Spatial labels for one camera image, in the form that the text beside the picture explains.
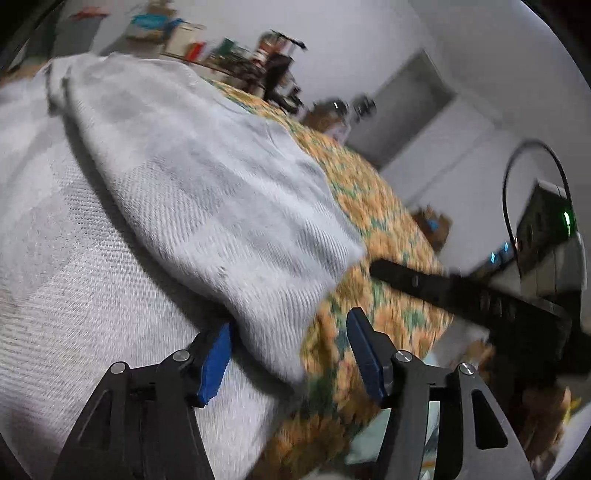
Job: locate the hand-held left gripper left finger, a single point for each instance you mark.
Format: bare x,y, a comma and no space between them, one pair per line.
214,364

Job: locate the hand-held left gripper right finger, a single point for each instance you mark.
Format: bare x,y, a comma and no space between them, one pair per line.
369,362

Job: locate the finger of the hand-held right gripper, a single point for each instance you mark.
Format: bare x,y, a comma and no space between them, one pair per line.
438,288

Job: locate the grey knit sweater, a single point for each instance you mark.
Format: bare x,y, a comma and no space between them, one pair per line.
161,207

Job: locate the sunflower print blanket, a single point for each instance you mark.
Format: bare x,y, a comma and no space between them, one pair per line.
369,194

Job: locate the electric fan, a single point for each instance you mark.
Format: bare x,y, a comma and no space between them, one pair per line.
364,105
339,107

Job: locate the black stroller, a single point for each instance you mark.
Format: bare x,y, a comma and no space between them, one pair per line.
277,69

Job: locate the cardboard box stack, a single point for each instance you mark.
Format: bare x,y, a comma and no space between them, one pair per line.
161,30

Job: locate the grey cabinet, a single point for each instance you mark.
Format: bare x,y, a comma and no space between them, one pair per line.
76,37

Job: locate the red cloth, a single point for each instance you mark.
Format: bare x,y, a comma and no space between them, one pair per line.
90,12

